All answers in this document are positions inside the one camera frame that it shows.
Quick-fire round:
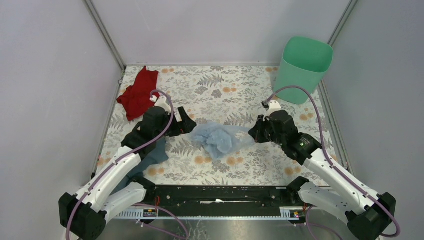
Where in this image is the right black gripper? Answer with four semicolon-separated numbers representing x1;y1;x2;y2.
248;114;286;147

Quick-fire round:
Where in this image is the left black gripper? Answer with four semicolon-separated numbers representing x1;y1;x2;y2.
154;106;196;141

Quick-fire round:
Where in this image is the light blue plastic trash bag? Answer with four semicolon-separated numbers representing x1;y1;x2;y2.
189;121;255;160

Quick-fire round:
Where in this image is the green plastic trash bin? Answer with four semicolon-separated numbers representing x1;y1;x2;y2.
273;36;334;94

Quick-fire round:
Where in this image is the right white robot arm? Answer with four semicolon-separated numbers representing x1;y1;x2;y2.
248;110;396;240

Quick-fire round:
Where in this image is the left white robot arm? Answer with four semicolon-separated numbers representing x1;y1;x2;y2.
58;106;197;240

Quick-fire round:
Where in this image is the blue-grey cloth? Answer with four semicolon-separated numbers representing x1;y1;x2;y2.
111;138;169;195

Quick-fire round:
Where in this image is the floral patterned table mat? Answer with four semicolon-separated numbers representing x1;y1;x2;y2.
96;65;340;187

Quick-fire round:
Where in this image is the red cloth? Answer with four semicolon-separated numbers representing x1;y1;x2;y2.
116;66;159;121

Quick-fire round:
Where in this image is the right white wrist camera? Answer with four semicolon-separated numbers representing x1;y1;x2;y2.
262;100;282;121

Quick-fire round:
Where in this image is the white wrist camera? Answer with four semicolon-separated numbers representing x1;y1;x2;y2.
262;100;282;121
150;95;173;115

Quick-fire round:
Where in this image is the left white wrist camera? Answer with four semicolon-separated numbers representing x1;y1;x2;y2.
150;95;173;115

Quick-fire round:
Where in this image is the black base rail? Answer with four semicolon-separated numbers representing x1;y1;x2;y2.
142;185;307;218

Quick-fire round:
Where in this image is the left aluminium corner post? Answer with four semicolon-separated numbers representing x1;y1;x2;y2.
82;0;127;72

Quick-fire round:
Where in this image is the aluminium corner post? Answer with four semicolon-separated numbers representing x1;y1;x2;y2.
82;0;127;72
327;0;359;47

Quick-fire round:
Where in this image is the right aluminium corner post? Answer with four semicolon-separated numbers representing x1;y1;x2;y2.
327;0;359;47

